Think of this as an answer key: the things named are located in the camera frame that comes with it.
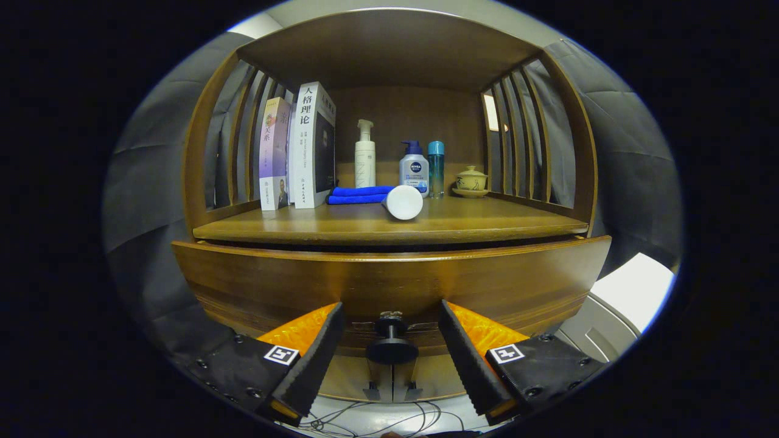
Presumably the wooden countertop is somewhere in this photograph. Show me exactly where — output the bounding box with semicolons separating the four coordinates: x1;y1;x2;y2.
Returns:
193;195;590;246

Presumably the blue folded cloth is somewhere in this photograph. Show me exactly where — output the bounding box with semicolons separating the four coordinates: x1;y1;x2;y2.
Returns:
327;186;395;205

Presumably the brown wooden cabinet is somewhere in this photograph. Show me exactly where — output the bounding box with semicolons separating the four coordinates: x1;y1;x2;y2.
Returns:
172;7;612;405

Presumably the white book with portrait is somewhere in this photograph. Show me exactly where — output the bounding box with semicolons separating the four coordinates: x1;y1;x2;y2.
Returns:
287;82;337;209

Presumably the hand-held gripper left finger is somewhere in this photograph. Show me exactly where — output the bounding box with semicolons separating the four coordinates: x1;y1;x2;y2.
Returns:
186;302;346;426

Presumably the wooden cabinet door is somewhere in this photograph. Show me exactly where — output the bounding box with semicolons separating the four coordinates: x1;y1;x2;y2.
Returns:
392;356;477;403
320;356;393;403

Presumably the white tube green end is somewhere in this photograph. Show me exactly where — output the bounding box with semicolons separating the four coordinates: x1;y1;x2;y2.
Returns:
382;185;424;221

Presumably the white bottle blue pump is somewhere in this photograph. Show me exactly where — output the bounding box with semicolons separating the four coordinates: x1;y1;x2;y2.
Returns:
399;141;430;196

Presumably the black drawer knob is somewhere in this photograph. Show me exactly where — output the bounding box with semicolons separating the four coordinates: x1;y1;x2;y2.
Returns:
365;311;419;366

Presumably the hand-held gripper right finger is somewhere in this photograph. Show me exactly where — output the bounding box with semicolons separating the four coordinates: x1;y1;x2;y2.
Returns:
438;299;609;426

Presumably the teal glass bottle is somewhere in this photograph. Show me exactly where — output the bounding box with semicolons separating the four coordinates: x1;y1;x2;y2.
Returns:
427;141;445;199

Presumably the purple book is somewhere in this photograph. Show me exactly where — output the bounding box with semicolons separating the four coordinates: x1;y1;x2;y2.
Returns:
259;97;292;212

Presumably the cream lidded teacup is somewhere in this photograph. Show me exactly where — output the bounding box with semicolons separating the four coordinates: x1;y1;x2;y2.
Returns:
452;165;489;199

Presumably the wooden drawer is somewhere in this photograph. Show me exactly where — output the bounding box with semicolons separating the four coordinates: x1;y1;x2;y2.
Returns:
172;236;612;360

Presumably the black cable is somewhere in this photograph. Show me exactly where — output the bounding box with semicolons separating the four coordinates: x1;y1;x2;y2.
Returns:
301;398;466;437

